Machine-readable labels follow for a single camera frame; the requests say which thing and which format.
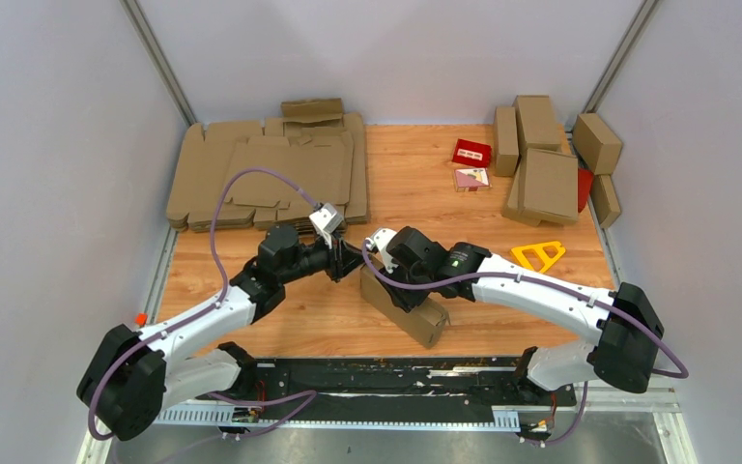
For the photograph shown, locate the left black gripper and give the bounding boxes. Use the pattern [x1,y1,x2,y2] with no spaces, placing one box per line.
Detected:
[280,229,371,285]

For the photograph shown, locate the brown cardboard box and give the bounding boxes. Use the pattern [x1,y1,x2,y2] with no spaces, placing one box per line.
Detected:
[358,254,451,350]

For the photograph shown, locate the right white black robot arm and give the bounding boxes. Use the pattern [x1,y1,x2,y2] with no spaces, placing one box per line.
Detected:
[363,227,663,404]

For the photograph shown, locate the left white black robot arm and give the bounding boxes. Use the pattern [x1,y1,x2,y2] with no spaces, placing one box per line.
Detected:
[76,225,368,441]

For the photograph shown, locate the red card box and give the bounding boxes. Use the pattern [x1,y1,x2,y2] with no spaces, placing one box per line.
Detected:
[451,138,492,168]

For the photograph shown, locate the front flat cardboard box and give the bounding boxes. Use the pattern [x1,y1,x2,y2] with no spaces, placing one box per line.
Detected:
[501,149,579,226]

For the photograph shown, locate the upright narrow cardboard box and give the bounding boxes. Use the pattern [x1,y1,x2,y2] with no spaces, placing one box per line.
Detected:
[493,106,520,177]

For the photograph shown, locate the rear leaning cardboard box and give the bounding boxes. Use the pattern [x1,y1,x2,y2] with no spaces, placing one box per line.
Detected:
[514,95,561,155]

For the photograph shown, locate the low right cardboard box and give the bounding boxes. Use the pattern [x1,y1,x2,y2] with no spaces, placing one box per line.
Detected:
[590,175,622,229]

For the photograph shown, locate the far right cardboard box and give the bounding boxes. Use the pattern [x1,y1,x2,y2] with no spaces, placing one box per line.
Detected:
[572,113,623,175]

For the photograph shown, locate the pink tangram puzzle card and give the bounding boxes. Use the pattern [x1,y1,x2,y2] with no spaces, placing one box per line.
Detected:
[453,167,491,192]

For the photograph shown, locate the stack of flat cardboard sheets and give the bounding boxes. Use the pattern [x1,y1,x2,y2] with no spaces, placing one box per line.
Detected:
[165,112,370,233]

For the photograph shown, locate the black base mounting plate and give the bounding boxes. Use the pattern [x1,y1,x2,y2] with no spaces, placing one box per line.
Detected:
[222,357,577,423]

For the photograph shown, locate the small folded cardboard pieces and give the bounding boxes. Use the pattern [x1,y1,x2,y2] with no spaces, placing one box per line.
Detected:
[280,98,345,135]

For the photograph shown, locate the red object behind boxes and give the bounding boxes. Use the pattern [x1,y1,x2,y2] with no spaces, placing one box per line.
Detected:
[577,168,594,213]

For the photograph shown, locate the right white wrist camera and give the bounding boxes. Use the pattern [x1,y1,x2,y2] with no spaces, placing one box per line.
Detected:
[363,227,397,268]

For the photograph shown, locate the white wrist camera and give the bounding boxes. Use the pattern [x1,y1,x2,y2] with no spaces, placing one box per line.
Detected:
[308,203,344,249]
[363,227,397,268]

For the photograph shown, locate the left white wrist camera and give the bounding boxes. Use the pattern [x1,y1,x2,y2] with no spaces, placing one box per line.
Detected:
[308,203,344,249]

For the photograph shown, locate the yellow plastic triangle frame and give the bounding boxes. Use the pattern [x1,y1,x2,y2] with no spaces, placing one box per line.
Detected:
[510,241,566,274]

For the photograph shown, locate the aluminium frame rail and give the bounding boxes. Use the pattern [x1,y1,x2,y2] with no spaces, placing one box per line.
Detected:
[80,357,697,463]

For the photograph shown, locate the right corner aluminium post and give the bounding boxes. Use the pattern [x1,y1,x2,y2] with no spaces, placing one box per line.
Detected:
[583,0,662,113]

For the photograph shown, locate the corner aluminium post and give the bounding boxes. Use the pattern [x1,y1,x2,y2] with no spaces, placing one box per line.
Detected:
[120,0,198,126]
[583,0,662,113]

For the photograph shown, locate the left corner aluminium post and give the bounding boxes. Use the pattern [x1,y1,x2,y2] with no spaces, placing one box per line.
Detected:
[120,0,198,126]

